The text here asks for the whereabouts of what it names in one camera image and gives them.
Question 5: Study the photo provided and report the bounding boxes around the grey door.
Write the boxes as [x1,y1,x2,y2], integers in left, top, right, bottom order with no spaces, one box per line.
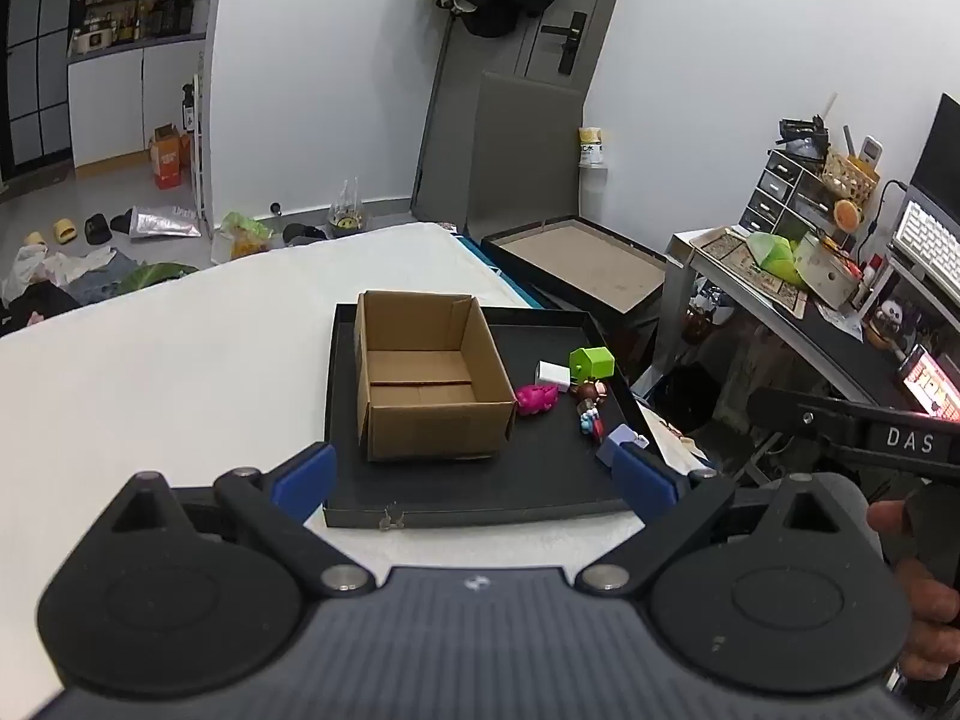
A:
[409,0,638,227]

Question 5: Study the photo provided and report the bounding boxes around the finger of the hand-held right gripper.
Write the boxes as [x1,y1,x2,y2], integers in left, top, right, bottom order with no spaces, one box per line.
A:
[748,387,835,445]

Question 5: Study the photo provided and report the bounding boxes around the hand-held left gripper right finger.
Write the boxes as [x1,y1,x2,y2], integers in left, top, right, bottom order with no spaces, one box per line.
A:
[576,439,852,592]

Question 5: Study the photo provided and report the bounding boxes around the orange cardboard carton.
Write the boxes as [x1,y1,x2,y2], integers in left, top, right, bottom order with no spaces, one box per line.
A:
[148,123,193,191]

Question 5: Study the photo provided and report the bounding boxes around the clear plastic bag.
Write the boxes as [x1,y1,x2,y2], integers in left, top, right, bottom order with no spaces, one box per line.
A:
[328,178,369,238]

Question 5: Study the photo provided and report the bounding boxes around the white keyboard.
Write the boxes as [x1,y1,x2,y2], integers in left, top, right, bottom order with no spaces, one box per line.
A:
[890,198,960,284]

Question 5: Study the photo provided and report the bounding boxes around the black shallow tray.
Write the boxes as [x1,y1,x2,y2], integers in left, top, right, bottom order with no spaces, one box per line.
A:
[322,303,647,530]

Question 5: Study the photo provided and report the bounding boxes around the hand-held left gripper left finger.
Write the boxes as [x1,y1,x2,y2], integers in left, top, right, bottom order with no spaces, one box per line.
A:
[111,442,377,601]

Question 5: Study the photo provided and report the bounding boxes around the green toy house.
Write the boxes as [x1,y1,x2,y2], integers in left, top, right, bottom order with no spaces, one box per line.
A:
[568,346,617,385]

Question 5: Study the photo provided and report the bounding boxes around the person's right hand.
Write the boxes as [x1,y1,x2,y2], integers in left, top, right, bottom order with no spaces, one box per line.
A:
[866,499,960,683]

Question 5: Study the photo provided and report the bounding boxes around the silver foil bag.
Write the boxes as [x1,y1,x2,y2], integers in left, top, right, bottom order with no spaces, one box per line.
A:
[128,203,203,242]

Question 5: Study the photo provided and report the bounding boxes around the green yellow snack bag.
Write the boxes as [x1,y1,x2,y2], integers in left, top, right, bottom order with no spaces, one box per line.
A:
[217,211,275,260]

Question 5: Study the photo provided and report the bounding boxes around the grey leaning board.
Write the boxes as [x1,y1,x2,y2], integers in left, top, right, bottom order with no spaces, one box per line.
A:
[463,70,587,241]

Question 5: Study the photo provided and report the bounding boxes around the grey desk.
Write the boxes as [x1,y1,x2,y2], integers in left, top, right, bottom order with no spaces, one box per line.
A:
[666,227,912,410]

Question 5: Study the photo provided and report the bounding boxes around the black box lid brown inside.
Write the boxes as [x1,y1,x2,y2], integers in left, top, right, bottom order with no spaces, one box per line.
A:
[480,215,670,317]

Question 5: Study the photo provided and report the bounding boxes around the white cabinet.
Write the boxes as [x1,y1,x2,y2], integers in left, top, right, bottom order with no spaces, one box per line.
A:
[66,33,209,167]

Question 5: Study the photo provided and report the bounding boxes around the white plastic bag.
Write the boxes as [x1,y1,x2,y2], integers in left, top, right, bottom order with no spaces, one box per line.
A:
[3,245,115,302]

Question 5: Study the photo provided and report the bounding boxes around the pink pig toy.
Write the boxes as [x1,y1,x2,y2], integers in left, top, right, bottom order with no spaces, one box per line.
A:
[515,383,560,416]

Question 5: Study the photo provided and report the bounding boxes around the wicker basket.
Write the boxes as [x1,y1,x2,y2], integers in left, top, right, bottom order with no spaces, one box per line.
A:
[820,149,883,201]

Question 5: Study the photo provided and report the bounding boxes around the lit phone screen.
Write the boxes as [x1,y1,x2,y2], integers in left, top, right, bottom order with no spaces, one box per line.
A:
[898,343,960,422]

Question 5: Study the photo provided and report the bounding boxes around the panda figure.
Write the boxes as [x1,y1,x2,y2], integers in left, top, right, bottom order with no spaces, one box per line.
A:
[873,298,906,340]

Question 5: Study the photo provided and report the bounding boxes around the patterned desk mat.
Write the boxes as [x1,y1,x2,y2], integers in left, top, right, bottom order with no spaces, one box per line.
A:
[689,228,812,317]

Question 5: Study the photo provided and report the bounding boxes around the black cable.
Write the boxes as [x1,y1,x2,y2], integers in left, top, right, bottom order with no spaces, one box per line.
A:
[854,179,913,257]

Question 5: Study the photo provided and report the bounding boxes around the black monitor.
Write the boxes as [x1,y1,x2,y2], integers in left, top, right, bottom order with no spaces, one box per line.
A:
[908,93,960,212]

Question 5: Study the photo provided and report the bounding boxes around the green plastic bag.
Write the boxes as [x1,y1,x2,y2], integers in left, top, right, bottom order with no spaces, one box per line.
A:
[745,232,800,287]

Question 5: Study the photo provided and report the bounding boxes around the green leaf cloth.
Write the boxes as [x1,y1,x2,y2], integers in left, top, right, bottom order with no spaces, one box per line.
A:
[119,262,200,294]

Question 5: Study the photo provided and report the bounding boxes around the grey drawer organizer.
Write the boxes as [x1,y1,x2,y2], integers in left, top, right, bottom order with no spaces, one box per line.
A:
[738,148,842,250]

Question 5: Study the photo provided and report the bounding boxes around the black door lock handle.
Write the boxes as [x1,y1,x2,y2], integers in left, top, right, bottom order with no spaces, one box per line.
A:
[540,10,588,77]

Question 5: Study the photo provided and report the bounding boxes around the brown cardboard box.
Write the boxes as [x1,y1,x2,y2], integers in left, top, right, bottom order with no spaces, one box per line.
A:
[352,289,518,463]

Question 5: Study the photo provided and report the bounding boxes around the dark clothes pile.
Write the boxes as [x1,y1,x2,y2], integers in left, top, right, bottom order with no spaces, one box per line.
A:
[0,280,85,339]

